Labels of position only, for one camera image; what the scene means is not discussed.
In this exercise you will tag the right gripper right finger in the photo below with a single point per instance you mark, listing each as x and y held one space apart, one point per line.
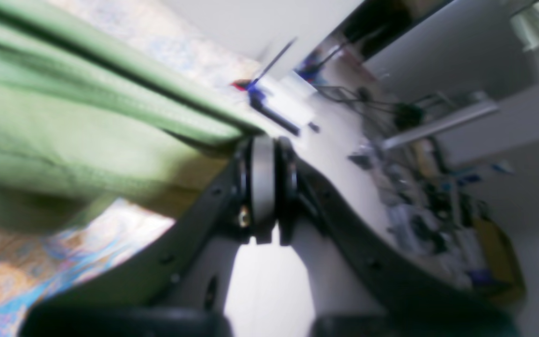
361 284

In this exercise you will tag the patterned tablecloth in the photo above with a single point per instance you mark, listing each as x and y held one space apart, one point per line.
34 266

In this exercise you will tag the green t-shirt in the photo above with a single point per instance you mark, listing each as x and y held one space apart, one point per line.
85 119

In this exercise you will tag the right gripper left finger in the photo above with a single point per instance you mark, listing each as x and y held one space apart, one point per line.
177 286

